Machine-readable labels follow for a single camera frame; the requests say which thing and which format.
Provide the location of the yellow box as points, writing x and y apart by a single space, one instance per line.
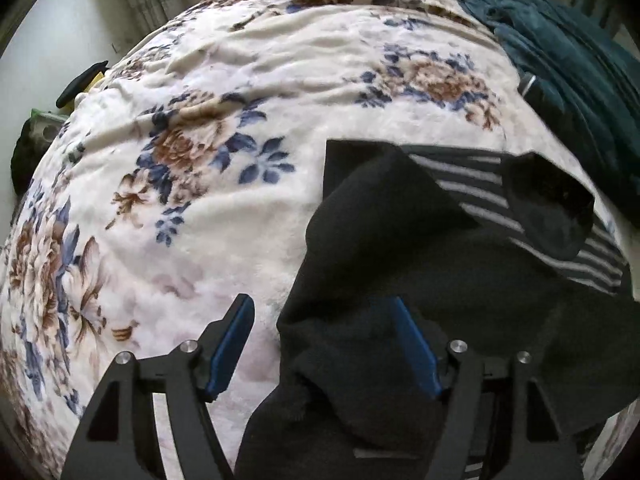
80 98

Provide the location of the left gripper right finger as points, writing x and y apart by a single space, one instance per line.
498 422

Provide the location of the black striped sweater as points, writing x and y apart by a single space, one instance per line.
505 252

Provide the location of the floral bed blanket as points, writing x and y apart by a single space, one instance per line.
191 170

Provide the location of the white appliance on floor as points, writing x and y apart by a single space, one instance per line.
45 125

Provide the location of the teal plush blanket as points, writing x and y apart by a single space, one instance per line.
586 87

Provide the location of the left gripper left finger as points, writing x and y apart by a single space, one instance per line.
118 436

